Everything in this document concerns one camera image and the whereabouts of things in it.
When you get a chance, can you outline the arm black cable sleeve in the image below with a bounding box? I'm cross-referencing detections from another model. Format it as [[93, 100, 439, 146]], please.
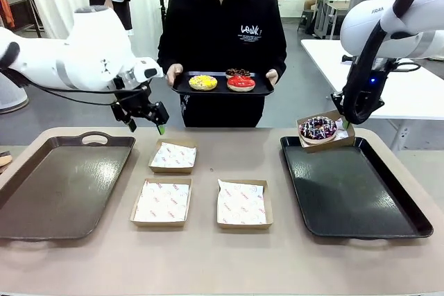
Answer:
[[0, 42, 31, 89], [341, 0, 436, 125]]

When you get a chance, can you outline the left arm black cable sleeve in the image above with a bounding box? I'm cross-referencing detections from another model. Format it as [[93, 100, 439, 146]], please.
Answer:
[[0, 42, 31, 89]]

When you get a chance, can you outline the right arm black cable sleeve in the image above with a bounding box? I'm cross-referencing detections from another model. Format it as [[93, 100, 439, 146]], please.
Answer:
[[341, 0, 436, 125]]

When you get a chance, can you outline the red glazed donut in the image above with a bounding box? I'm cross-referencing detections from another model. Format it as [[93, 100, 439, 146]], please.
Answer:
[[226, 74, 257, 93]]

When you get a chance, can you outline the person's left forearm black sleeve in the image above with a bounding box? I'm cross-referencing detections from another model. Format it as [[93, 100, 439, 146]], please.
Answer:
[[268, 41, 289, 73]]

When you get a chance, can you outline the brown cardboard food box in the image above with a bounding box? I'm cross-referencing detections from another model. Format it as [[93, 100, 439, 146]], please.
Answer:
[[148, 138, 198, 175], [216, 178, 274, 230], [296, 109, 357, 154], [130, 177, 194, 228]]

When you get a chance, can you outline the small black serving tray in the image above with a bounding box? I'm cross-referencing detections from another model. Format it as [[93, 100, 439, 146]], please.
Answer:
[[171, 71, 275, 98]]

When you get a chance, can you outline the person's right forearm black sleeve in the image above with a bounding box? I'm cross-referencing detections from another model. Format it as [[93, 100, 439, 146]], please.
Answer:
[[157, 37, 183, 68]]

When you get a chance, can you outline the orange hanging garment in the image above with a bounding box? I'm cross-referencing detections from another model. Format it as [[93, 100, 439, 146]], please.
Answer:
[[0, 0, 17, 28]]

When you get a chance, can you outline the black tray with handles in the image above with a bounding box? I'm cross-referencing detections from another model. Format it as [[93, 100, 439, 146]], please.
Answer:
[[280, 135, 434, 240]]

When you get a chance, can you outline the brown tray with handles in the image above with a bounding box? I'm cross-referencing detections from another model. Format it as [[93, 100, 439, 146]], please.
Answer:
[[0, 131, 137, 241]]

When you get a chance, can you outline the person's right hand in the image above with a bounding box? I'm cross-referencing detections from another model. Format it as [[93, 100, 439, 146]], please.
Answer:
[[165, 63, 185, 87]]

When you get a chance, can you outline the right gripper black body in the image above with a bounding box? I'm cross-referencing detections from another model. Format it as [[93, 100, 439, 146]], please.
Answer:
[[353, 65, 385, 116]]

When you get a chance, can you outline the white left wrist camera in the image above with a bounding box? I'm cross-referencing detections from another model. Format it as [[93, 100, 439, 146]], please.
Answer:
[[131, 57, 164, 82]]

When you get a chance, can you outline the yellow glazed donut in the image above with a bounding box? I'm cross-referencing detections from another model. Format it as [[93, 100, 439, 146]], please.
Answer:
[[188, 74, 219, 92]]

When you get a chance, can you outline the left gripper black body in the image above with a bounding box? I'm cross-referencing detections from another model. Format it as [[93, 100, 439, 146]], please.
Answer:
[[110, 80, 152, 116]]

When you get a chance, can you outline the white table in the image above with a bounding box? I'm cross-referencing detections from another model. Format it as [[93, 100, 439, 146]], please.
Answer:
[[300, 38, 444, 153]]

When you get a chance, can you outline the metal frame workbench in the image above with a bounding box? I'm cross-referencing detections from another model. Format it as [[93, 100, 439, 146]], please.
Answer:
[[314, 0, 353, 40]]

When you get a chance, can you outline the chocolate donut with coloured sprinkles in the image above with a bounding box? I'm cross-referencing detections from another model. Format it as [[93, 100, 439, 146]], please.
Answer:
[[298, 115, 339, 145]]

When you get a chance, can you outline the person in black clothes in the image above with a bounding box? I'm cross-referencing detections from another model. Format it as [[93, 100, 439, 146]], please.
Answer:
[[157, 0, 289, 129]]

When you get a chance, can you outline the chocolate donut with nut bits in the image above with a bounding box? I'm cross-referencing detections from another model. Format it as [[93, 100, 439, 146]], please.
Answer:
[[225, 68, 251, 80]]

